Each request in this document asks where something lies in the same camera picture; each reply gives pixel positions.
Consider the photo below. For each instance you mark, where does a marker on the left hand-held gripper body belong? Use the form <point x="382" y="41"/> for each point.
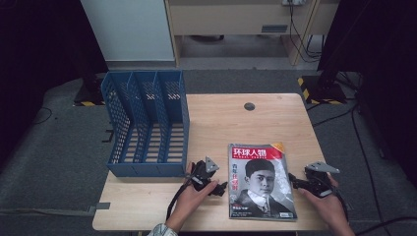
<point x="200" y="177"/>

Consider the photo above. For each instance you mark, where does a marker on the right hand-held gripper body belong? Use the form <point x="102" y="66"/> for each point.
<point x="317" y="179"/>

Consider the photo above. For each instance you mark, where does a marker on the person's right hand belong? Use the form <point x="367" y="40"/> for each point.
<point x="324" y="205"/>

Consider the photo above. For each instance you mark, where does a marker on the white power strip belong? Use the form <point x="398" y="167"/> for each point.
<point x="293" y="2"/>

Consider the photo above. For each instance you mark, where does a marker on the magazine with portrait cover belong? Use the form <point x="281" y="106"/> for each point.
<point x="260" y="183"/>

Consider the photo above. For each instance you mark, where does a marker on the beige wooden desk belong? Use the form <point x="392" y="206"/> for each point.
<point x="242" y="23"/>

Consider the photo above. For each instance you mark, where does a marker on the person's left hand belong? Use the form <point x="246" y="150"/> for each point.
<point x="193" y="200"/>

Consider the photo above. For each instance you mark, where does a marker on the black curtain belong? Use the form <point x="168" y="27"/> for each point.
<point x="42" y="52"/>
<point x="377" y="65"/>

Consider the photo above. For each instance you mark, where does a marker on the blue plastic file rack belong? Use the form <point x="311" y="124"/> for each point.
<point x="147" y="123"/>

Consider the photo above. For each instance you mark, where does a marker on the white cabinet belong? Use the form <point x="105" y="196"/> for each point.
<point x="129" y="29"/>

